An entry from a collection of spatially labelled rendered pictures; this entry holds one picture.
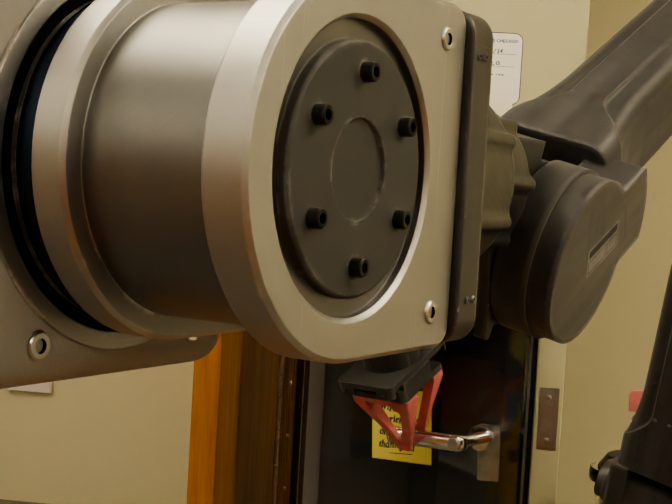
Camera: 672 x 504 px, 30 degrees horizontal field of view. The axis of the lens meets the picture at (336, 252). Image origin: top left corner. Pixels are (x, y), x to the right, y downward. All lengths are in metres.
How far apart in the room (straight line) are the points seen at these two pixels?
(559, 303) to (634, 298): 1.31
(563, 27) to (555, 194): 0.89
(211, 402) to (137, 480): 0.61
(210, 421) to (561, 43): 0.56
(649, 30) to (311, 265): 0.38
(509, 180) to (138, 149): 0.17
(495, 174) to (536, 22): 0.95
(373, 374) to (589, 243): 0.68
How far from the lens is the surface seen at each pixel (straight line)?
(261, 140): 0.34
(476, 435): 1.27
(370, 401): 1.23
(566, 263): 0.54
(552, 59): 1.42
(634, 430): 1.02
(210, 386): 1.37
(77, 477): 2.00
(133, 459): 1.96
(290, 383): 1.42
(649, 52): 0.69
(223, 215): 0.34
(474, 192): 0.45
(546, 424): 1.43
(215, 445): 1.38
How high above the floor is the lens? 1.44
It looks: 3 degrees down
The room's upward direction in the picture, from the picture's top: 3 degrees clockwise
